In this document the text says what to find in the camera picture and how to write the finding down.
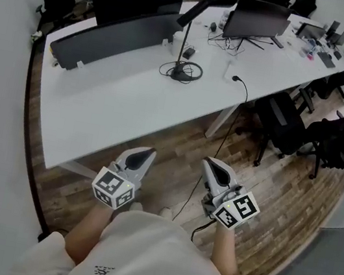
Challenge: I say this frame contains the black monitor on stand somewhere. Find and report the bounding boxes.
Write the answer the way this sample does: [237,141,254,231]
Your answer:
[221,0,295,54]

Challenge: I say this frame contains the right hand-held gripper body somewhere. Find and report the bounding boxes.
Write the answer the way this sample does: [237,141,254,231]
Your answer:
[198,178,265,234]

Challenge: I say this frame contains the tangled black monitor cables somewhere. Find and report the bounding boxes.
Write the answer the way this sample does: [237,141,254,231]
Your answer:
[204,30,247,58]

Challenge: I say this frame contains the person's white shirt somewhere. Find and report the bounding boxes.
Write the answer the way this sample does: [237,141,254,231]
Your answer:
[7,189,299,275]

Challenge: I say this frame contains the white cup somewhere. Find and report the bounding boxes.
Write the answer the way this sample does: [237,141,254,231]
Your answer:
[169,30,186,58]

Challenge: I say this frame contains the large white office desk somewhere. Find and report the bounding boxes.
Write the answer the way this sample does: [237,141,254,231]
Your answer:
[23,0,344,221]

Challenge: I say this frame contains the person's white shoe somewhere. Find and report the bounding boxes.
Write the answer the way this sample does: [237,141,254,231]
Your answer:
[157,206,177,222]
[127,200,145,215]

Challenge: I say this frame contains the white power strip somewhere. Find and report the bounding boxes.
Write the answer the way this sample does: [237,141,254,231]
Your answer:
[223,58,236,81]

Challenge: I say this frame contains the black remote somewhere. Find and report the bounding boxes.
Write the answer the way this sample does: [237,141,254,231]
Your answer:
[270,36,286,50]

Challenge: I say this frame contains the person's right forearm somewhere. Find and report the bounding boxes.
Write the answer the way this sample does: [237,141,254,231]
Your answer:
[206,222,248,275]

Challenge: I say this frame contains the green white item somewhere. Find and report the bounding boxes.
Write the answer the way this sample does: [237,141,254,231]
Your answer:
[29,29,43,45]

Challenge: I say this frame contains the grey desk divider panel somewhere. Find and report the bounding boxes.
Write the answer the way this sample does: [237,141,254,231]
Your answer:
[45,0,186,90]

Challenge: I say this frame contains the person's left forearm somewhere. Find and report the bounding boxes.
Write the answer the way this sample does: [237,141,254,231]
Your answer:
[60,197,121,270]

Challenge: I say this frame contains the black tablet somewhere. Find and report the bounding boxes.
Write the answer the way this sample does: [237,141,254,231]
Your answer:
[314,50,339,70]

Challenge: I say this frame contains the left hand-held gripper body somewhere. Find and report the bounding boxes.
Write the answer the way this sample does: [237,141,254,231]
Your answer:
[88,158,147,215]

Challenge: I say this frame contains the black power adapter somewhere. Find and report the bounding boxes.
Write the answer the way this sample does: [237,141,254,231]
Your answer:
[181,46,197,61]

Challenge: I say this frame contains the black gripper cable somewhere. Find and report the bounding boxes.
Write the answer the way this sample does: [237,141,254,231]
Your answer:
[190,215,218,244]

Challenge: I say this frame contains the small dark monitor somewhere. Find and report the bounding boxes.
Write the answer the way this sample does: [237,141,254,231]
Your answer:
[295,21,328,43]

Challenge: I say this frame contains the black plug cable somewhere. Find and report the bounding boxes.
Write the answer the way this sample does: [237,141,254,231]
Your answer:
[172,68,253,231]

